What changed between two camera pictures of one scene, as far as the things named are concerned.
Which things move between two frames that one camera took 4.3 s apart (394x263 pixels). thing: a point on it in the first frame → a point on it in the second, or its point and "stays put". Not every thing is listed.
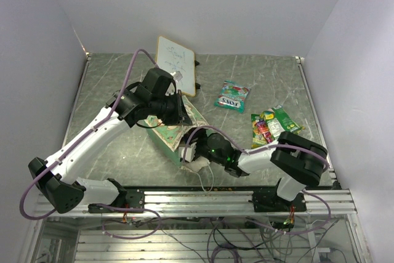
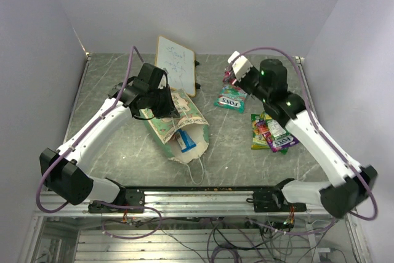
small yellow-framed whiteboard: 173,56 stays put
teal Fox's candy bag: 233,95 stays put
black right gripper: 201,135 → 241,83
